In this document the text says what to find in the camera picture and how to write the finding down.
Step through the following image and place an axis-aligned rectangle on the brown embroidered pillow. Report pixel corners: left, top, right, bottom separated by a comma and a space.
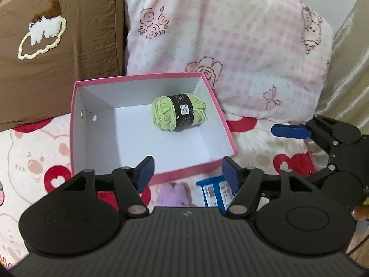
0, 0, 127, 132

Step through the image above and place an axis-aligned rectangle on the beige satin cloth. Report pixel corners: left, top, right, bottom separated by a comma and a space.
315, 0, 369, 136

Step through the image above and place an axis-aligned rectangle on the person's right hand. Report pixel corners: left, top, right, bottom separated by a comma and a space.
350, 205, 369, 222

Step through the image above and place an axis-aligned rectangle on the purple plush toy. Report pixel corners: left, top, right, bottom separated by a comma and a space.
156, 182, 196, 208

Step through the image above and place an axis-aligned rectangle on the blue packet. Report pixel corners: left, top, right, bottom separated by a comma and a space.
196, 175, 240, 214

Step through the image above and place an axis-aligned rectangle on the pink checked pillow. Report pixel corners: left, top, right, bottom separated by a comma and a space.
122, 0, 335, 123

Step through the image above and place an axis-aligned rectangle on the pink cardboard box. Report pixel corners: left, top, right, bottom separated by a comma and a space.
69, 72, 238, 185

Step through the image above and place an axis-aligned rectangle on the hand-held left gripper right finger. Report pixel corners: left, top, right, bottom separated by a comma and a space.
222, 156, 313, 218

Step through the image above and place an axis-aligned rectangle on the green yarn ball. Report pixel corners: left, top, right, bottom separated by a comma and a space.
151, 92, 207, 132

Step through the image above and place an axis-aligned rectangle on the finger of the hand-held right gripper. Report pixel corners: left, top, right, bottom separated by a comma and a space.
304, 163, 338, 184
271, 115, 361, 148

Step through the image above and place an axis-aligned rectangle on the printed bear blanket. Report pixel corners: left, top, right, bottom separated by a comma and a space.
0, 115, 332, 272

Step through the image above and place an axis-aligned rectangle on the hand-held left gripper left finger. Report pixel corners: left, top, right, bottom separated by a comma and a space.
62, 156, 155, 218

